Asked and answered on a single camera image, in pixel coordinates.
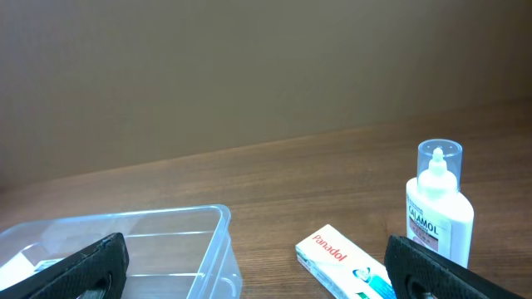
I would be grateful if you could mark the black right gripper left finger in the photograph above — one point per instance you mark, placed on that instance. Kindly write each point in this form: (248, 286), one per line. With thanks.
(96, 271)

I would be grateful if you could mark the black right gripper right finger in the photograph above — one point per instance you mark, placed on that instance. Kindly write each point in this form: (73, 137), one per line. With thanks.
(417, 272)

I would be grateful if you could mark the white medicine box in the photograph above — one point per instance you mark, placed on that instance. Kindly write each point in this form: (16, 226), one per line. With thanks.
(20, 268)

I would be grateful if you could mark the clear plastic container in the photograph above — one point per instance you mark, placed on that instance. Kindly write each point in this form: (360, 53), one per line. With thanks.
(174, 253)

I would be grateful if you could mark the white Panadol box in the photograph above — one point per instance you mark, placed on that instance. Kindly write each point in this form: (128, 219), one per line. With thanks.
(342, 267)

